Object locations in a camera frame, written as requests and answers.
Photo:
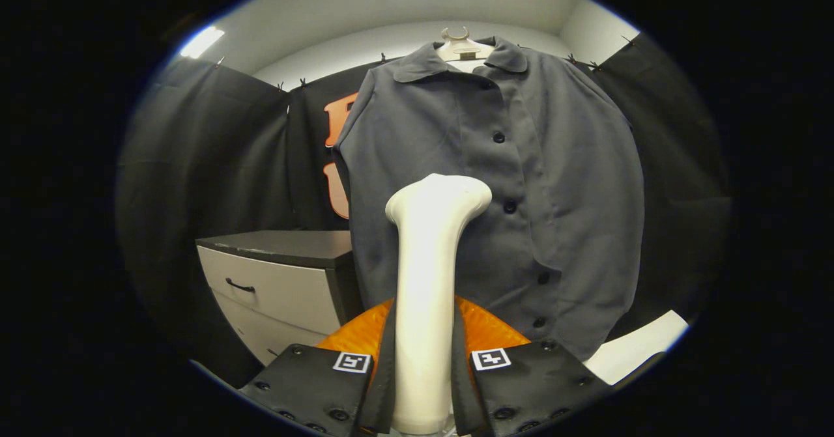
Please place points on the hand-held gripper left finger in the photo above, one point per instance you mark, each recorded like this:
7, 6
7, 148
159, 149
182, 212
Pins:
384, 385

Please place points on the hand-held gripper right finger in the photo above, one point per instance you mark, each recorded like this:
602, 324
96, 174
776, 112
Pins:
461, 385

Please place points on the white garment steamer head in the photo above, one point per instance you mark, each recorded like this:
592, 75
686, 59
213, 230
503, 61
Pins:
427, 281

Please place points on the grey button shirt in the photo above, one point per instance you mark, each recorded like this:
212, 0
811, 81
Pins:
573, 196

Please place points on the white clothes hanger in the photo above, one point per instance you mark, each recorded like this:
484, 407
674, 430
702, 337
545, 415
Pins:
464, 46

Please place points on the grey drawer cabinet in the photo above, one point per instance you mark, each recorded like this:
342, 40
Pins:
273, 287

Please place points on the white side table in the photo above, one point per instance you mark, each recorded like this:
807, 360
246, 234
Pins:
635, 352

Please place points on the narrow ceiling light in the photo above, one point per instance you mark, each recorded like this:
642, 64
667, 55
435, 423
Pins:
202, 42

